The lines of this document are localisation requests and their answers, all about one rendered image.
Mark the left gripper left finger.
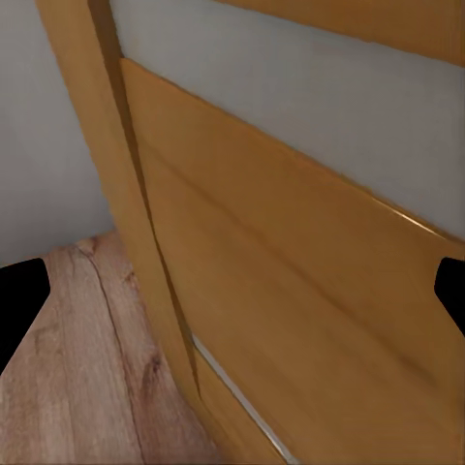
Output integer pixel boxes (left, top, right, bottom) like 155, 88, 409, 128
0, 258, 50, 375

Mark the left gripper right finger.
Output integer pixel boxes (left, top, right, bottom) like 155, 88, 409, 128
434, 257, 465, 336

